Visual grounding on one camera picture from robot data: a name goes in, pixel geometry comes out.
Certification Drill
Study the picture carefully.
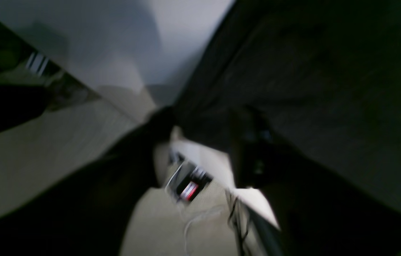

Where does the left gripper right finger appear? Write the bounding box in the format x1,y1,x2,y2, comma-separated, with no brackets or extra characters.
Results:
228,107,401,256

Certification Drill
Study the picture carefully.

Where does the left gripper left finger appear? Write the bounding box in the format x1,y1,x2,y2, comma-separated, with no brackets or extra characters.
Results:
0,107,176,256

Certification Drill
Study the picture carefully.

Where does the black t-shirt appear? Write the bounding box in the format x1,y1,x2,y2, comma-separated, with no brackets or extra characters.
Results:
174,0,401,213

